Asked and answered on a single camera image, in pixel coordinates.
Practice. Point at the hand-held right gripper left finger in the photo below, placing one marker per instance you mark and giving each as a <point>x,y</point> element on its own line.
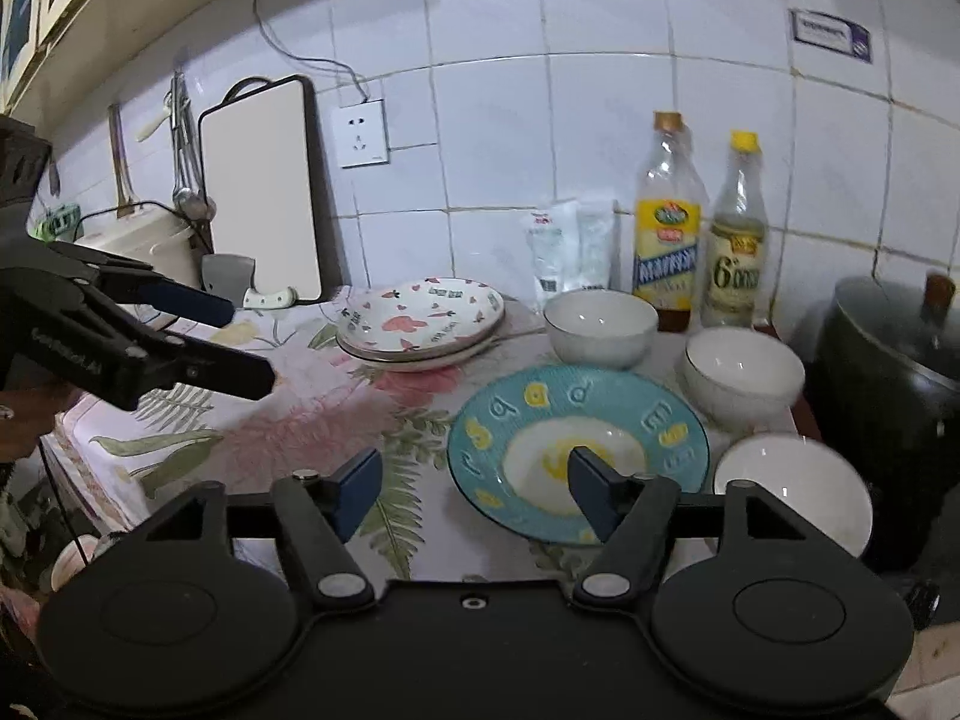
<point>358,491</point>

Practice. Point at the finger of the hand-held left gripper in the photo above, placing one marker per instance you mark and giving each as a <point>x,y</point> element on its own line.
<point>195,304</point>
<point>187,371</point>

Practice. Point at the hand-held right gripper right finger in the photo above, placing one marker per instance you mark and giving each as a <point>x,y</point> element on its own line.
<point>592,495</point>

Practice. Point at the blue plate yellow letters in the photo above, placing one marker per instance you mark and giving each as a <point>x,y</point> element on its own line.
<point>487,427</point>

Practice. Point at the white plate heart print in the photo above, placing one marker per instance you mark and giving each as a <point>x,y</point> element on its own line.
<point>420,364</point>

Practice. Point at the white bowl dark rim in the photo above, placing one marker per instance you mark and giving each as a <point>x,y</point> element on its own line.
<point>596,330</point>
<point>795,484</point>
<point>742,386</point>

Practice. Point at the floral plates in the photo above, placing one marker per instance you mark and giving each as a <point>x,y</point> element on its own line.
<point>420,315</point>

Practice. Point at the green power strip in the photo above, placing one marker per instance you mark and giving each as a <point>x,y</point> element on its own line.
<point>56,219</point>

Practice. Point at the white rice cooker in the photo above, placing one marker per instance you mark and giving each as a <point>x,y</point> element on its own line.
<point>161,240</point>

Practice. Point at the floral tablecloth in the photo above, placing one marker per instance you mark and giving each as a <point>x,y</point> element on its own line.
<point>315,427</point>

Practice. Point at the hanging wooden spatula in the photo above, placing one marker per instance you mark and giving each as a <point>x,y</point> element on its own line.
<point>120,165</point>

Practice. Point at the white cutting board black rim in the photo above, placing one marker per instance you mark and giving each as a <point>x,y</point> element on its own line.
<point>262,187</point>

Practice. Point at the hanging metal ladles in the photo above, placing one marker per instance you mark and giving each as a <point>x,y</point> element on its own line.
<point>187,165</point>

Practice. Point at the pale round cup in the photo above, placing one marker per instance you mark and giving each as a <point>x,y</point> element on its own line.
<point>71,559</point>

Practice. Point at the clear plastic seasoning bag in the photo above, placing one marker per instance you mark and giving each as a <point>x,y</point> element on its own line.
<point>551,255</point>
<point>598,247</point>

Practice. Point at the yellow label brown liquid bottle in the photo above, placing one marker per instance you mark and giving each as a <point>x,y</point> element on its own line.
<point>667,255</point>

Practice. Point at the clear liquid bottle yellow cap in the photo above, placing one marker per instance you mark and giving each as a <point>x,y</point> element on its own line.
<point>739,270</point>

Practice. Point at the black pot with glass lid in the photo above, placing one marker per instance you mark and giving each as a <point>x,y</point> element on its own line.
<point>877,405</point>

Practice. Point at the white wall socket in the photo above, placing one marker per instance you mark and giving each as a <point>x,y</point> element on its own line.
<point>361,133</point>

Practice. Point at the blue white wall sticker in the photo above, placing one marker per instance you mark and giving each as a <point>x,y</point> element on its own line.
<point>829,34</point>

